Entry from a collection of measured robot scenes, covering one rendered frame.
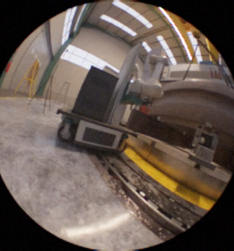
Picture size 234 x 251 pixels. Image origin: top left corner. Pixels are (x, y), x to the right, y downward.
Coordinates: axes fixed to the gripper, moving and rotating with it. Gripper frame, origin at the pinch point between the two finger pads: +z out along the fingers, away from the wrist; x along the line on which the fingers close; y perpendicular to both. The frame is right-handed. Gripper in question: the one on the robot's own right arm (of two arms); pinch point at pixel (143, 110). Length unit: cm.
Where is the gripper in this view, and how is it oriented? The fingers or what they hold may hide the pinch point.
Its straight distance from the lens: 135.0
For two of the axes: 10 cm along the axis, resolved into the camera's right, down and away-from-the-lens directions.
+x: 4.1, 2.2, -8.9
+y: -8.4, -2.8, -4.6
